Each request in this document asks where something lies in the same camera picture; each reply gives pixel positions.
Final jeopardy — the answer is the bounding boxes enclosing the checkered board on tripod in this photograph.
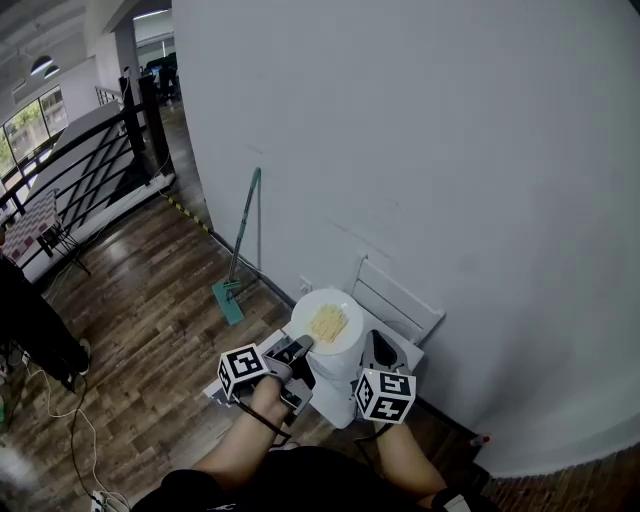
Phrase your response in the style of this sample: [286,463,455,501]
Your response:
[1,188,92,277]

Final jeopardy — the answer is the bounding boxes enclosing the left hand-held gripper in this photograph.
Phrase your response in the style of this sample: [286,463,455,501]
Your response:
[217,334,317,415]

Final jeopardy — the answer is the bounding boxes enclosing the teal flat mop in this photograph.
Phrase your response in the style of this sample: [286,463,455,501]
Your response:
[211,166,263,327]

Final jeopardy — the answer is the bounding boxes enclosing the white power strip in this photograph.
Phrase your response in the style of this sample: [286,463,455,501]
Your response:
[91,490,132,512]

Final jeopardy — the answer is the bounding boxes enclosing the person's black clothing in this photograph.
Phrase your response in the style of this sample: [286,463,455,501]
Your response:
[130,445,444,512]

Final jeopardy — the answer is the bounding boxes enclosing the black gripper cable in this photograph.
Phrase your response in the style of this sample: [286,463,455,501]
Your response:
[233,397,294,450]
[352,422,397,464]

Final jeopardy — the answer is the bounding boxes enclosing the person's left forearm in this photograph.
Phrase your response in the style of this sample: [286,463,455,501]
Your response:
[191,377,292,494]

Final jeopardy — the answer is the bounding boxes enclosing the yellow noodles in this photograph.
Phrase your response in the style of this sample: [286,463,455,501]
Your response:
[308,303,351,344]

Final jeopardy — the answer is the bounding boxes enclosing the white microwave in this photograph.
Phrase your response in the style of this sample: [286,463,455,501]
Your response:
[203,319,427,430]

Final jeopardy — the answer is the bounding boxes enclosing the person's right forearm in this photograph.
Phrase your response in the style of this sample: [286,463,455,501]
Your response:
[372,421,450,507]

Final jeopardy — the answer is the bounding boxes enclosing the yellow black cable cover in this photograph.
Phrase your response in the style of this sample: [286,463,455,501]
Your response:
[166,194,214,235]

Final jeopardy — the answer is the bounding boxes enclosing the black wristband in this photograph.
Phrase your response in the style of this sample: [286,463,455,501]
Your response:
[431,487,477,512]

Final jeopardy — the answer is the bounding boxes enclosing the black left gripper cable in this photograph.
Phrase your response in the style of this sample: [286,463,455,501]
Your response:
[233,397,294,450]

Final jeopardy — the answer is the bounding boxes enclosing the black metal railing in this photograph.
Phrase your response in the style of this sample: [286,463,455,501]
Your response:
[0,73,177,284]

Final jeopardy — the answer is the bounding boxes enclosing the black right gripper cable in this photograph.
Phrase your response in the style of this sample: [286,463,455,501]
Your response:
[352,422,397,464]

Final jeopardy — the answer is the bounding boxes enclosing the white cable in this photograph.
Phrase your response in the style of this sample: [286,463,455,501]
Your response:
[22,349,119,501]

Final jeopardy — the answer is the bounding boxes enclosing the white chair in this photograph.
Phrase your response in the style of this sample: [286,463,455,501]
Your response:
[351,255,447,347]

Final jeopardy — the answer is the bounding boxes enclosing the white round plate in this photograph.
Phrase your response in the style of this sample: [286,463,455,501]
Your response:
[290,287,365,357]

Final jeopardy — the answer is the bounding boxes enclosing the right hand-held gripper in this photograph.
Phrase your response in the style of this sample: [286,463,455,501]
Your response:
[353,330,418,426]

